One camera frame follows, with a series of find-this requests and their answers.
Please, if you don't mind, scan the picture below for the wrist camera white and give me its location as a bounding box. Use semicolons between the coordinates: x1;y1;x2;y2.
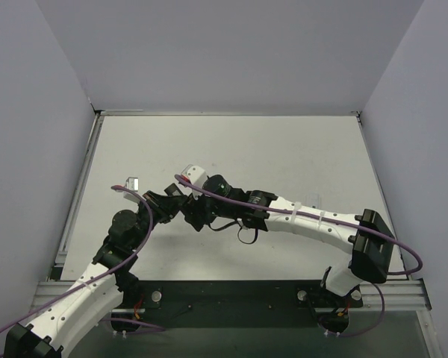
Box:
181;164;208;189
112;177;140;204

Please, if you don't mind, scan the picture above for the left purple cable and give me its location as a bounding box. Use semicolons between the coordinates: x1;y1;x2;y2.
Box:
0;184;167;348

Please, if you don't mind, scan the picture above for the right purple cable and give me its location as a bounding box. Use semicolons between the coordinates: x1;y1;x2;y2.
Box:
173;173;423;336

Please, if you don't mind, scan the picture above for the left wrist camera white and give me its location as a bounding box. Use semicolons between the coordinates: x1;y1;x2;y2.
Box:
112;177;140;204

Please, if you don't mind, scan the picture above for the purple cable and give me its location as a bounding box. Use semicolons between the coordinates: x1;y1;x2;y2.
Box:
0;184;167;348
173;173;423;336

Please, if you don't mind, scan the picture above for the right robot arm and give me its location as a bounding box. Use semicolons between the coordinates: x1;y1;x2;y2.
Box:
176;171;394;297

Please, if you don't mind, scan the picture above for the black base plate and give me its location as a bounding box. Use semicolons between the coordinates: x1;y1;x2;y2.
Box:
111;280;363;332

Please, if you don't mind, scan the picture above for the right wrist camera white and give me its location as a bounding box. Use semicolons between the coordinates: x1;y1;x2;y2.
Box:
181;164;208;189

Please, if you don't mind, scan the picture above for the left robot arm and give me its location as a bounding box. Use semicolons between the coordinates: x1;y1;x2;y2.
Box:
4;189;188;357

